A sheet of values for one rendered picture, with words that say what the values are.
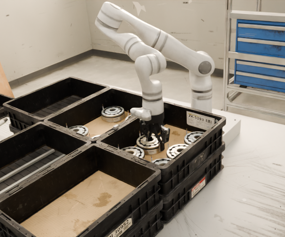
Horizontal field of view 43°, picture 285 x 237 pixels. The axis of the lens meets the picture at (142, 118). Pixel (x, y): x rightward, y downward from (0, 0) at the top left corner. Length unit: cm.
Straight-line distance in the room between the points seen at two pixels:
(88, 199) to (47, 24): 388
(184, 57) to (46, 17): 356
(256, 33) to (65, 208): 230
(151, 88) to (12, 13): 351
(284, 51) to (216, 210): 196
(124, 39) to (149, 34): 16
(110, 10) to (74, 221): 75
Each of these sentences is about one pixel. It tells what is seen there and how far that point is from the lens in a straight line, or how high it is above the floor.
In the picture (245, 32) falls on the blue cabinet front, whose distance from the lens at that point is 311.
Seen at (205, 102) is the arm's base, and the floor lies 90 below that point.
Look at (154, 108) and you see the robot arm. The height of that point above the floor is 102.
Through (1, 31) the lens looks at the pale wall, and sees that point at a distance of 451.
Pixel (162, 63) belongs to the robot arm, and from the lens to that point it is 119.
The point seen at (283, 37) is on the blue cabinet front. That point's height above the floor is 77.
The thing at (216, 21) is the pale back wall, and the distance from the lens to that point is 417.
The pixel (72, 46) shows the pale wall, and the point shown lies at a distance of 518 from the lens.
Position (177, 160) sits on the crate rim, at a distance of 113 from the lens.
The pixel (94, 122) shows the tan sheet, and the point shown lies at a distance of 160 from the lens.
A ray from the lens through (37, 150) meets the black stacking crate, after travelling 148.
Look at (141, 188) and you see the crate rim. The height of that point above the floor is 93.
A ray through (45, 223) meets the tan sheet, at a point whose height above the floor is 83.
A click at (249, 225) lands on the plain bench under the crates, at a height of 70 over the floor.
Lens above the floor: 156
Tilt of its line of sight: 27 degrees down
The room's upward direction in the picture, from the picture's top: 5 degrees counter-clockwise
